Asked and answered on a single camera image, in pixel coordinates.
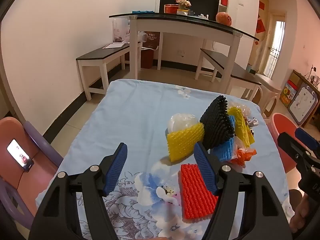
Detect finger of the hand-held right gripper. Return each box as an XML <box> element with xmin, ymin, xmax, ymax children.
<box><xmin>278</xmin><ymin>132</ymin><xmax>310</xmax><ymax>167</ymax></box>
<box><xmin>295</xmin><ymin>127</ymin><xmax>320</xmax><ymax>153</ymax></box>

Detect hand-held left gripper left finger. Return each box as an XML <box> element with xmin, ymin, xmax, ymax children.
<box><xmin>28</xmin><ymin>142</ymin><xmax>128</xmax><ymax>240</ymax></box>

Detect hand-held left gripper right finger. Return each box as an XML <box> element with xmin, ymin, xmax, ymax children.
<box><xmin>194</xmin><ymin>142</ymin><xmax>293</xmax><ymax>240</ymax></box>

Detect red foam net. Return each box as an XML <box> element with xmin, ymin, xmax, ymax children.
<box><xmin>180</xmin><ymin>164</ymin><xmax>220</xmax><ymax>221</ymax></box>

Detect pink plastic bucket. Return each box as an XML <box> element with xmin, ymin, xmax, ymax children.
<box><xmin>272</xmin><ymin>112</ymin><xmax>300</xmax><ymax>174</ymax></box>

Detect blue foam net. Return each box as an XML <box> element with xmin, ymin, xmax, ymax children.
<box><xmin>212</xmin><ymin>115</ymin><xmax>237</xmax><ymax>162</ymax></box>

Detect yellow foam net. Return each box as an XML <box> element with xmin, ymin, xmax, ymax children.
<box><xmin>227</xmin><ymin>107</ymin><xmax>255</xmax><ymax>148</ymax></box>
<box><xmin>166</xmin><ymin>122</ymin><xmax>204</xmax><ymax>162</ymax></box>

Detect orange plastic wrapper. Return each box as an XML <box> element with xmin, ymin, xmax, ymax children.
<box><xmin>231</xmin><ymin>140</ymin><xmax>257</xmax><ymax>167</ymax></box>

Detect black foam net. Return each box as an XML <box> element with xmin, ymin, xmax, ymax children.
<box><xmin>199</xmin><ymin>95</ymin><xmax>235</xmax><ymax>150</ymax></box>

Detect white plastic bag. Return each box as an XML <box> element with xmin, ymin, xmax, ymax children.
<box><xmin>167</xmin><ymin>112</ymin><xmax>198</xmax><ymax>133</ymax></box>

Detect clear plastic wrap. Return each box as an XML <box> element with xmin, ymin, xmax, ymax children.
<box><xmin>231</xmin><ymin>103</ymin><xmax>252</xmax><ymax>117</ymax></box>

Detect person's right hand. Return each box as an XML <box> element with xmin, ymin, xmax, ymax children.
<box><xmin>290</xmin><ymin>195</ymin><xmax>313</xmax><ymax>234</ymax></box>

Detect grey monster drawing board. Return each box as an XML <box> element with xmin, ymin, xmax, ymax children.
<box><xmin>287</xmin><ymin>80</ymin><xmax>318</xmax><ymax>128</ymax></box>

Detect printed fruit box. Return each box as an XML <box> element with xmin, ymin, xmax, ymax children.
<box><xmin>279</xmin><ymin>80</ymin><xmax>298</xmax><ymax>108</ymax></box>

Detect blue floral tablecloth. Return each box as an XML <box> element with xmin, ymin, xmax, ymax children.
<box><xmin>35</xmin><ymin>79</ymin><xmax>295</xmax><ymax>240</ymax></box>

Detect wooden desk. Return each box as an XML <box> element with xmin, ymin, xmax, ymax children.
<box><xmin>292</xmin><ymin>69</ymin><xmax>320</xmax><ymax>90</ymax></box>

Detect beige plastic stool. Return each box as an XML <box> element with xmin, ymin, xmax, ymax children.
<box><xmin>250</xmin><ymin>74</ymin><xmax>282</xmax><ymax>118</ymax></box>

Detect pink and purple chair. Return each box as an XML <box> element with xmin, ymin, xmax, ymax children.
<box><xmin>0</xmin><ymin>116</ymin><xmax>64</xmax><ymax>230</ymax></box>

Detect white bench dark top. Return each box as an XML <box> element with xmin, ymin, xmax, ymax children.
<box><xmin>195</xmin><ymin>49</ymin><xmax>262</xmax><ymax>98</ymax></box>

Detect smartphone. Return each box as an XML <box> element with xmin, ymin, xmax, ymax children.
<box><xmin>7</xmin><ymin>139</ymin><xmax>35</xmax><ymax>172</ymax></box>

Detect white glazed door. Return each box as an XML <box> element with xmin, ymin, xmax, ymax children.
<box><xmin>257</xmin><ymin>12</ymin><xmax>285</xmax><ymax>75</ymax></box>

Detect white bench with papers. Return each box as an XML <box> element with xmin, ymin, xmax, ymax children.
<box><xmin>76</xmin><ymin>41</ymin><xmax>143</xmax><ymax>101</ymax></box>

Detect sheets of paper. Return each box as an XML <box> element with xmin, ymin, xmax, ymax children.
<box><xmin>102</xmin><ymin>42</ymin><xmax>129</xmax><ymax>50</ymax></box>

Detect clear plastic container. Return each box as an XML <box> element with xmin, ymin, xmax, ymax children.
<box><xmin>112</xmin><ymin>17</ymin><xmax>130</xmax><ymax>43</ymax></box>

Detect white glass-top dining table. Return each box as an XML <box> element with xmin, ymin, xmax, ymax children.
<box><xmin>109</xmin><ymin>12</ymin><xmax>260</xmax><ymax>93</ymax></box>

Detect black monitor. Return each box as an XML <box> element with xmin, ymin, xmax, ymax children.
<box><xmin>159</xmin><ymin>0</ymin><xmax>220</xmax><ymax>20</ymax></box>

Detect large red diamond wall decoration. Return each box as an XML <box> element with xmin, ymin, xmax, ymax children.
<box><xmin>256</xmin><ymin>17</ymin><xmax>267</xmax><ymax>33</ymax></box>

